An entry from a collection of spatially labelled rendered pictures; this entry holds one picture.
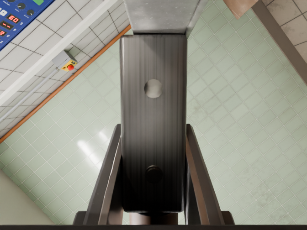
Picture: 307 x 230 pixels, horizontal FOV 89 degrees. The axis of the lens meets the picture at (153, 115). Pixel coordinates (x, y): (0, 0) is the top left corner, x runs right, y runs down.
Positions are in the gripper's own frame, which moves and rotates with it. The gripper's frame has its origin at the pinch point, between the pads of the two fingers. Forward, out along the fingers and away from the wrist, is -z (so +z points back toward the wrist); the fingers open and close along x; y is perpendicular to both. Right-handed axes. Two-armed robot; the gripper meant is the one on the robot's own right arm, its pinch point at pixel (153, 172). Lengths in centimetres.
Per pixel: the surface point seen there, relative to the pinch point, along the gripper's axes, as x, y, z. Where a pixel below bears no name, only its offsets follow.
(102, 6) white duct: 28, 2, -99
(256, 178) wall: -93, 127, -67
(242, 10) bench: -43, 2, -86
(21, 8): 47, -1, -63
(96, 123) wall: 49, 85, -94
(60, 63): 57, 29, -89
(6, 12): 50, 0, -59
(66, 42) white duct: 49, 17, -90
